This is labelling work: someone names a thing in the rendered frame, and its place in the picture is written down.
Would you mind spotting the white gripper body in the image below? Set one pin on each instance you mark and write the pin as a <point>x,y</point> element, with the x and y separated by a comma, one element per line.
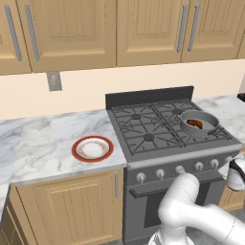
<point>224,171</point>

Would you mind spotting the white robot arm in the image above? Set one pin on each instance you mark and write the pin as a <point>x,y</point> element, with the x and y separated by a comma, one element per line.
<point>188,207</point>

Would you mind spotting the grey metal pot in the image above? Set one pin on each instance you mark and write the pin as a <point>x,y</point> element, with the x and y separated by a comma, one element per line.
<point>209,120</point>

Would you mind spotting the brown frozen meat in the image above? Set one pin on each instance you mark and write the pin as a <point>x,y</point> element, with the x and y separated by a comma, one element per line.
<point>195,123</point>

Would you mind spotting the silver stove knob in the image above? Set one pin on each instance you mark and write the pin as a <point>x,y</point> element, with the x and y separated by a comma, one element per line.
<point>214,163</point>
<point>140,177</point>
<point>180,169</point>
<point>199,166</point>
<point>160,173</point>

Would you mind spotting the tan base cupboard door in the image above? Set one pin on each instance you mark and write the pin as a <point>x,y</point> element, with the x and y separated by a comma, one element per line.
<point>231,199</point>
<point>70,207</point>

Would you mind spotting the black countertop appliance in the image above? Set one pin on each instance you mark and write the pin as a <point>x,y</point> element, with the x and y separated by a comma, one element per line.
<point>241,97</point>

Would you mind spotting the grey gas stove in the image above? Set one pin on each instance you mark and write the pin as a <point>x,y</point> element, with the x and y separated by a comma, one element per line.
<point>150,127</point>

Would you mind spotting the grey oven door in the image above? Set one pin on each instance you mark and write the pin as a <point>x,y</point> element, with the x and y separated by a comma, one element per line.
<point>140,217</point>

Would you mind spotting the red rimmed white plate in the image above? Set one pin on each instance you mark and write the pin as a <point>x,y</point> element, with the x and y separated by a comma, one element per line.
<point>92,149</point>

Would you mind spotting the tan corner base cupboard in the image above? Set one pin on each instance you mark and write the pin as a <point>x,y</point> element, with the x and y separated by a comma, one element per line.
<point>7,223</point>

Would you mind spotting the tan wall cupboard door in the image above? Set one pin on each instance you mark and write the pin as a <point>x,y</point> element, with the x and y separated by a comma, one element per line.
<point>73,35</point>
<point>6,65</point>
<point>220,28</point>
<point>150,35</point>

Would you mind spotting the grey wall outlet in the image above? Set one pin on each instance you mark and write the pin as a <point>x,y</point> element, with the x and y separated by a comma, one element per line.
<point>54,81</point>

